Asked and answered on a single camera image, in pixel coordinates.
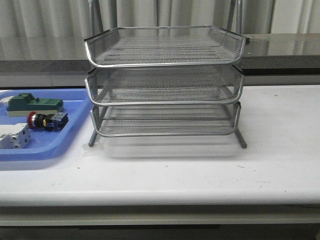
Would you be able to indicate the silver mesh tray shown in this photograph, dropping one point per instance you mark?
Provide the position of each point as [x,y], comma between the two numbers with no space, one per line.
[166,120]
[202,84]
[125,47]

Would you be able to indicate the red emergency stop button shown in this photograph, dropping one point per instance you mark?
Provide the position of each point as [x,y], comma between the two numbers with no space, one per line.
[50,122]

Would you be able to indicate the silver mesh bottom tray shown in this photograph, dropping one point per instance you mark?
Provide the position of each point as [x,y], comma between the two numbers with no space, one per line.
[166,120]

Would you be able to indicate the silver mesh top tray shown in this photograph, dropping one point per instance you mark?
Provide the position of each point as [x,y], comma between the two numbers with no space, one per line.
[125,47]

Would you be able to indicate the blue plastic tray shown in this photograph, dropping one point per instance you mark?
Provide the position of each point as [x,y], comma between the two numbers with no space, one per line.
[47,144]

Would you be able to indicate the white circuit breaker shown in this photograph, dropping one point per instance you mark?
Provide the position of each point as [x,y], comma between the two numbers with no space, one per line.
[14,136]

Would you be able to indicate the grey metal rack frame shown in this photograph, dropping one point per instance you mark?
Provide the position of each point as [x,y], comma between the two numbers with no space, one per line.
[236,10]

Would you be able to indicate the green electrical switch block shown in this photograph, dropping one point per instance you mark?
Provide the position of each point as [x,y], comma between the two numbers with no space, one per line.
[24,103]

